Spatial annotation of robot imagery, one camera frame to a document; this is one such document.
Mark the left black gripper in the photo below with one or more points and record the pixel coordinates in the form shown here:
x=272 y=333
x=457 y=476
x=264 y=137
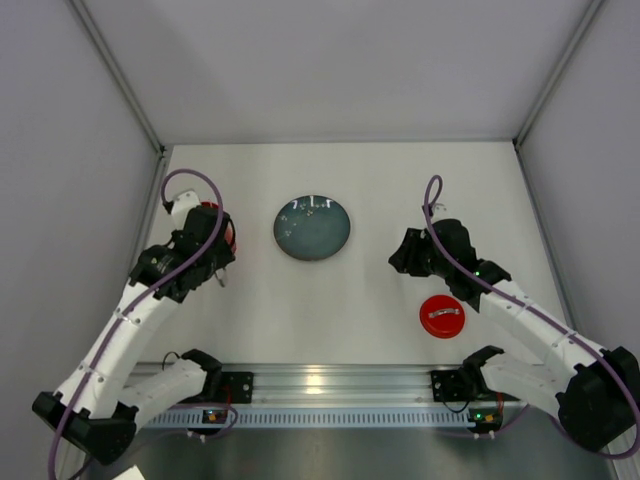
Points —
x=218 y=245

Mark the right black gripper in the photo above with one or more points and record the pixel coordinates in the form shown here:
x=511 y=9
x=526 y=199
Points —
x=413 y=255

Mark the red round lid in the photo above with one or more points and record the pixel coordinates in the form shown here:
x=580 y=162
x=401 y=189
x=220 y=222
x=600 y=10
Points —
x=442 y=316

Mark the metal serving tongs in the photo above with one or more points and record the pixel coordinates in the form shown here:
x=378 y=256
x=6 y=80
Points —
x=221 y=277

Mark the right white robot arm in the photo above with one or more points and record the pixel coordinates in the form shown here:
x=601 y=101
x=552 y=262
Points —
x=592 y=392

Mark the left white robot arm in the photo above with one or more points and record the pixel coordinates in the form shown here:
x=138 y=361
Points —
x=94 y=409

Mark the red cylindrical container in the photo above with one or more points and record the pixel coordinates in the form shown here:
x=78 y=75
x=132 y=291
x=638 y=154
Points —
x=229 y=230

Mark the blue ceramic plate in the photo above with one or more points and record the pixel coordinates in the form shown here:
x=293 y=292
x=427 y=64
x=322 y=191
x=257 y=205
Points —
x=311 y=228

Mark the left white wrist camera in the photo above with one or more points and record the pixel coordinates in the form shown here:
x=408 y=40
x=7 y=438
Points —
x=180 y=206

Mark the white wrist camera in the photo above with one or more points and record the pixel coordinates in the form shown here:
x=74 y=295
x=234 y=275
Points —
x=180 y=206
x=437 y=210

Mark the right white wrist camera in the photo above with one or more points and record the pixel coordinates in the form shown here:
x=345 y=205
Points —
x=437 y=210

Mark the right black base bracket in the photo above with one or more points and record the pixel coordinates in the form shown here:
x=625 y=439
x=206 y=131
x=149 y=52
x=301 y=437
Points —
x=452 y=385

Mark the black base bracket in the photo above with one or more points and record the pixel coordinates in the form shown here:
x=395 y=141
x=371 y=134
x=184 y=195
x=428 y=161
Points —
x=229 y=388
x=452 y=385

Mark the left black base bracket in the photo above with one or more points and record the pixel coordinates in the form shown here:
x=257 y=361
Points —
x=229 y=388

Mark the aluminium mounting rail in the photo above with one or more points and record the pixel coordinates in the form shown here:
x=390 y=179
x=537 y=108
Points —
x=340 y=386

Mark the grey slotted cable duct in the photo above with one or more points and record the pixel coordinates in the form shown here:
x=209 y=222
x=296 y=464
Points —
x=290 y=418

